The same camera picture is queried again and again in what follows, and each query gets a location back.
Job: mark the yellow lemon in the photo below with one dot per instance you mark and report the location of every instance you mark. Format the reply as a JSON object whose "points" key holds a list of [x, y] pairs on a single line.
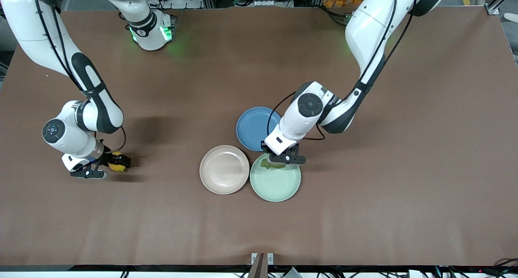
{"points": [[117, 167]]}

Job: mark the green lettuce leaf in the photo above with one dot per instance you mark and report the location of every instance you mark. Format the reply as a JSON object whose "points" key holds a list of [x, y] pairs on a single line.
{"points": [[269, 164]]}

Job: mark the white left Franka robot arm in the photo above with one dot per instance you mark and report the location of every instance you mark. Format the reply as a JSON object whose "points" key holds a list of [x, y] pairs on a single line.
{"points": [[372, 27]]}

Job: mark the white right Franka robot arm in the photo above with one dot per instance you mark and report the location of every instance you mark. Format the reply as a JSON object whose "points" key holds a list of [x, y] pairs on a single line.
{"points": [[36, 27]]}

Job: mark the blue plate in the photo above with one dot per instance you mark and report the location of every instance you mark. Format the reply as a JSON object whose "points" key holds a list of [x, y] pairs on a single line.
{"points": [[251, 128]]}

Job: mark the mint green plate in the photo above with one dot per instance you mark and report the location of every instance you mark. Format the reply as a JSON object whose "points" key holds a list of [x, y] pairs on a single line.
{"points": [[275, 185]]}

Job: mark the beige plate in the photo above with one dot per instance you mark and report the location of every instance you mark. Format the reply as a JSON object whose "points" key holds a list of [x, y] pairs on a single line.
{"points": [[224, 169]]}

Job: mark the brown table cover sheet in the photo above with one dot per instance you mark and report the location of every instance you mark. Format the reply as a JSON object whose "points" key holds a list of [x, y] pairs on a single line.
{"points": [[121, 229]]}

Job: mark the camera pole bracket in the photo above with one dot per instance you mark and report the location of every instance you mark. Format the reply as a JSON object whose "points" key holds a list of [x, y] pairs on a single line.
{"points": [[259, 270]]}

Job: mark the aluminium frame rail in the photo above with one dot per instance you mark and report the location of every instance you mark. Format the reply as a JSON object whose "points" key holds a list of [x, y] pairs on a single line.
{"points": [[495, 5]]}

